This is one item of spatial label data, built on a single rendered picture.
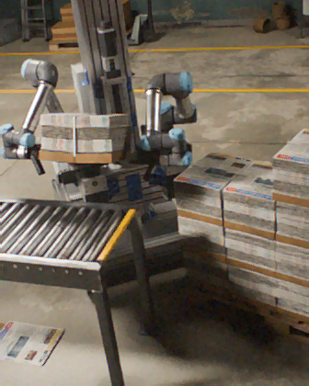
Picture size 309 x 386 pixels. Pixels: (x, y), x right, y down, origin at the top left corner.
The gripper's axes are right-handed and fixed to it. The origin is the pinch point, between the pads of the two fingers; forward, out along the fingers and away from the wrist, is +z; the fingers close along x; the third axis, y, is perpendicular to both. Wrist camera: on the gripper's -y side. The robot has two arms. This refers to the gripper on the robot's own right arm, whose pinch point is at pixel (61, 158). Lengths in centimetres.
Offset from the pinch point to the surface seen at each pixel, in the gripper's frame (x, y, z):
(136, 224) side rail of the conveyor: -5, -32, 45
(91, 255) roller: -45, -39, 38
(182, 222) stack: 27, -35, 60
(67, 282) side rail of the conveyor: -51, -50, 30
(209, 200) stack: 15, -20, 77
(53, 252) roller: -45, -39, 19
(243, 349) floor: 18, -99, 97
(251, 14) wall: 650, 172, -16
